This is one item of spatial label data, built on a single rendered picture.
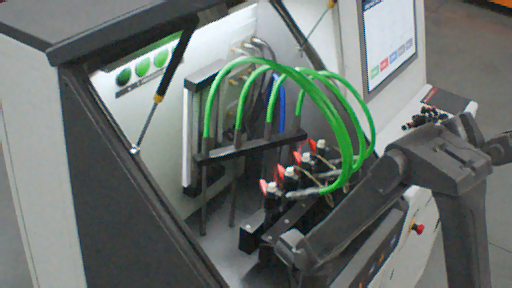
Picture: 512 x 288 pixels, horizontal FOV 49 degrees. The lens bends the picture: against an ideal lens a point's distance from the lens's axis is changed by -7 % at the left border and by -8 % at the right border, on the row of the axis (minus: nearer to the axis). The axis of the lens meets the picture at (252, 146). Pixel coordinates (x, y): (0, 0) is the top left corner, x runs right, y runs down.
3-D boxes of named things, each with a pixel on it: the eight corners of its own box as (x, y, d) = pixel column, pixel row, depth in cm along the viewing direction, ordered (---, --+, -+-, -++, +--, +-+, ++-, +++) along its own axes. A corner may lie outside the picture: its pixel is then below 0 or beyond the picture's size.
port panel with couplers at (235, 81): (231, 135, 170) (237, 34, 153) (221, 131, 172) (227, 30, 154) (257, 117, 179) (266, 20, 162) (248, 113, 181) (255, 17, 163)
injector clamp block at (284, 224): (267, 284, 154) (273, 243, 145) (236, 267, 158) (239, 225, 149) (331, 218, 178) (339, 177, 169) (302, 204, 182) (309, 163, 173)
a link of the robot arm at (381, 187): (409, 179, 74) (460, 147, 79) (384, 142, 76) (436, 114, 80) (299, 278, 110) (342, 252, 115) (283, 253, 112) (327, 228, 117)
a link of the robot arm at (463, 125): (505, 159, 110) (514, 150, 117) (484, 104, 111) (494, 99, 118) (453, 177, 118) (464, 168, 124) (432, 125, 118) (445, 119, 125)
